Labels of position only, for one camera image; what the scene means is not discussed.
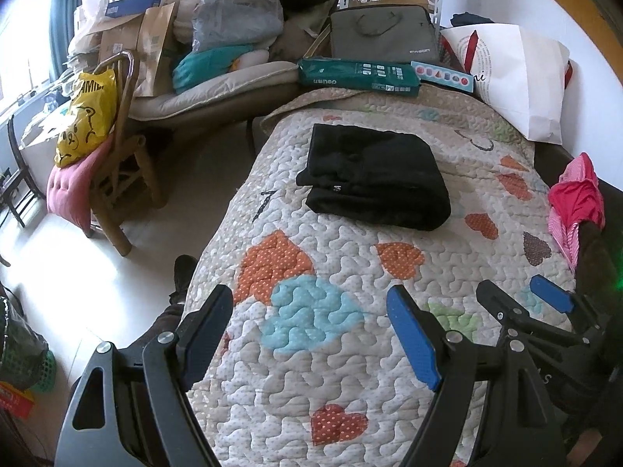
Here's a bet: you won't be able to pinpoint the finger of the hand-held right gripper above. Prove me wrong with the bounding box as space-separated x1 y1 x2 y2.
530 274 605 337
476 279 575 347

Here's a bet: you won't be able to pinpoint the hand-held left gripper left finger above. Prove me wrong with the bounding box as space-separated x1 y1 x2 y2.
53 283 234 467

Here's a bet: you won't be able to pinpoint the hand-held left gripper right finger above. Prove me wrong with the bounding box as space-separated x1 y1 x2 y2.
387 283 568 467

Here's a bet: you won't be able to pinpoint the black pants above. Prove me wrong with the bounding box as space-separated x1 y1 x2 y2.
296 123 452 231

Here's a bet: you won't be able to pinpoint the person's leg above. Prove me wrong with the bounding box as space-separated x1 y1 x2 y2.
68 302 186 400

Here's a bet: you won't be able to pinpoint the person's black shoe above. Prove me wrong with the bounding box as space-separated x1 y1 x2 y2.
168 254 199 305

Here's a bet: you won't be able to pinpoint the pink striped garment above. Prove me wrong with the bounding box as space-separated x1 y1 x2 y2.
547 152 605 273

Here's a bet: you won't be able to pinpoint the quilted heart print blanket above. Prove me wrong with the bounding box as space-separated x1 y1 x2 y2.
187 85 577 467

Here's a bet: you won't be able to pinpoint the green plastic basket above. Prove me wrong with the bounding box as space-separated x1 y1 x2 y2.
0 341 55 395

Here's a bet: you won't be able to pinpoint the black plastic bag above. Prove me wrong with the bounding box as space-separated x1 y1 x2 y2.
0 297 49 375

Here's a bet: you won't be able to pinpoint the red box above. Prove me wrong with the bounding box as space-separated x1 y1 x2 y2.
0 382 36 419

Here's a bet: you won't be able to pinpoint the pink seat cushion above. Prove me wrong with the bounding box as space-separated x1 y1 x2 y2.
46 136 115 234

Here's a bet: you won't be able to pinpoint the light blue shapes box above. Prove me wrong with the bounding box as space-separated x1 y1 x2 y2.
410 61 475 94

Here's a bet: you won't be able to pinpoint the beige cushion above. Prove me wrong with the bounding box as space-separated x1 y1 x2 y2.
129 61 300 122

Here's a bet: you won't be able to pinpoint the dark wooden chair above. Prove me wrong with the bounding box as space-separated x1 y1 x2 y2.
0 107 42 227

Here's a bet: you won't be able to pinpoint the yellow bear print bag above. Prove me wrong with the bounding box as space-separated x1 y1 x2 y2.
53 69 118 169

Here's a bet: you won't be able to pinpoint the green packet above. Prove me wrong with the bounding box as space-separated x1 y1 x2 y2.
297 57 422 98

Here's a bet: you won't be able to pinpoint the teal cloth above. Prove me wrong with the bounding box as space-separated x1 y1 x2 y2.
172 45 256 94

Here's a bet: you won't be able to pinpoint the dark navy cloth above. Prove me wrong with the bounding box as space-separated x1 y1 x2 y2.
450 12 495 27

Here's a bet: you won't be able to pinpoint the wooden panel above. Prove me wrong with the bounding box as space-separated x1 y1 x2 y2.
501 0 623 83

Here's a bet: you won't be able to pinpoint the grey laptop bag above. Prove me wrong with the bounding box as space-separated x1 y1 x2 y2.
330 5 441 61

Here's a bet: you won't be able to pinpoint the brown paper bag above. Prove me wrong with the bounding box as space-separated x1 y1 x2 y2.
134 2 181 98

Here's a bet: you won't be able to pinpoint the flattened cardboard boxes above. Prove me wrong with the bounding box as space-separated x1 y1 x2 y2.
68 12 147 74

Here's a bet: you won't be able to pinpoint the grey plastic bag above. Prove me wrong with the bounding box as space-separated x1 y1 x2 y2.
192 0 284 54

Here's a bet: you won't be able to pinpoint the teal curtain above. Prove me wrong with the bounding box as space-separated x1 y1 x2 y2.
49 0 88 79

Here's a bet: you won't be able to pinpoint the white bag with red handles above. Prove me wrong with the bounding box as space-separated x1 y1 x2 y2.
440 23 575 146

